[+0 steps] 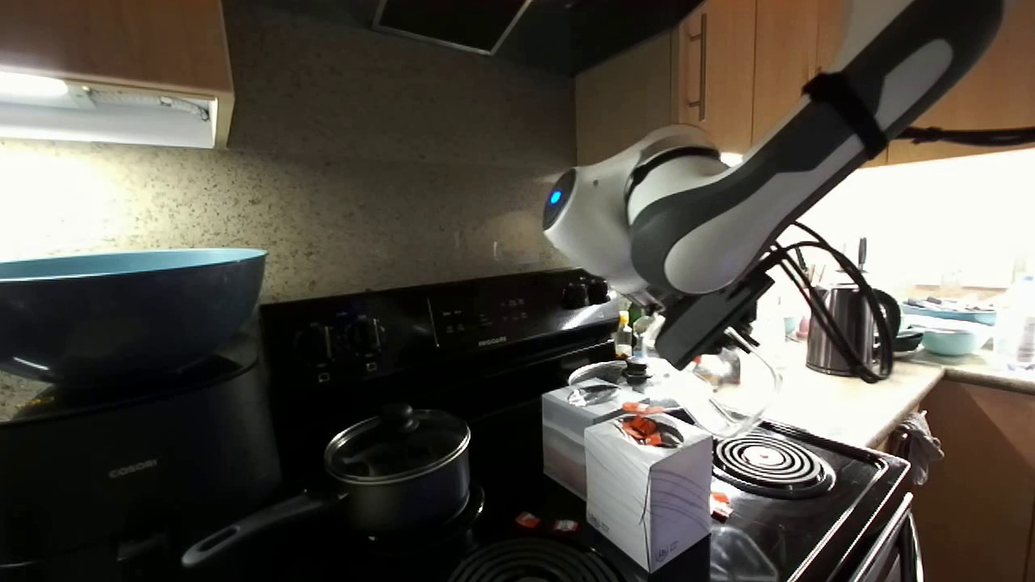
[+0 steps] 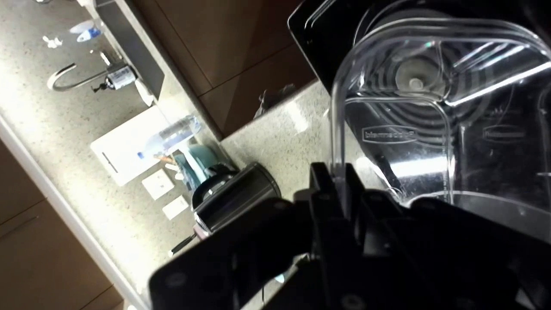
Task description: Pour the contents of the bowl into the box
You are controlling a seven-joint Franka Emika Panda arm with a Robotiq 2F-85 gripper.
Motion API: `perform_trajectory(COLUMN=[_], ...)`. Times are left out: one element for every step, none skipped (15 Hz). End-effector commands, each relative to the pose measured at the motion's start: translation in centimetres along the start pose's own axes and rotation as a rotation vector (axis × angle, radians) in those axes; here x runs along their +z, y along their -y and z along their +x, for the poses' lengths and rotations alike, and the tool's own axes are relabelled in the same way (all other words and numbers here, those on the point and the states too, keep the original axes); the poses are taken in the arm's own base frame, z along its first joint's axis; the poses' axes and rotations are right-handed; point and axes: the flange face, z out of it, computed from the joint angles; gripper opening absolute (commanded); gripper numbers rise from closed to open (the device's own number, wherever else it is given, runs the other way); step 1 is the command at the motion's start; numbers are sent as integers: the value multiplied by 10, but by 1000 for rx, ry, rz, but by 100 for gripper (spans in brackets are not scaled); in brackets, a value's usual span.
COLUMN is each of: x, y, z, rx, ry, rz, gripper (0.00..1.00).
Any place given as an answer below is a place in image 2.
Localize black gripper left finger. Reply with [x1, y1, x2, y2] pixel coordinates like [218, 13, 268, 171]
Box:
[147, 163, 347, 310]

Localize clear plastic container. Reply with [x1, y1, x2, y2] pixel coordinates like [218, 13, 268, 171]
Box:
[328, 16, 551, 247]

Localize kitchen sink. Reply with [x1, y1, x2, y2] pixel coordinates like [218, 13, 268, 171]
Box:
[92, 0, 168, 101]

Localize wooden lower cabinet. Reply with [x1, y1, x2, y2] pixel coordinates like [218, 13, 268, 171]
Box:
[127, 0, 318, 140]

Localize steel electric kettle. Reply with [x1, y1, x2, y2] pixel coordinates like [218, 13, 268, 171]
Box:
[190, 163, 282, 235]

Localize small blue white item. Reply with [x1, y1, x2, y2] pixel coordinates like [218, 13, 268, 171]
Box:
[70, 20, 103, 46]

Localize chrome kitchen faucet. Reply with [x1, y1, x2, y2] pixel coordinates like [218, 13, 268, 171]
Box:
[46, 61, 139, 95]

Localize clear plastic water bottle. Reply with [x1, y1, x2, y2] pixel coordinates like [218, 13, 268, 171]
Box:
[151, 113, 203, 149]

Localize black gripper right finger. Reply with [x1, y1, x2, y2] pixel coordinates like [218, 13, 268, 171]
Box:
[342, 164, 551, 310]

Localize white wall outlet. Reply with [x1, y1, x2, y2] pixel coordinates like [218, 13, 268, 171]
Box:
[141, 170, 173, 202]
[161, 195, 190, 223]

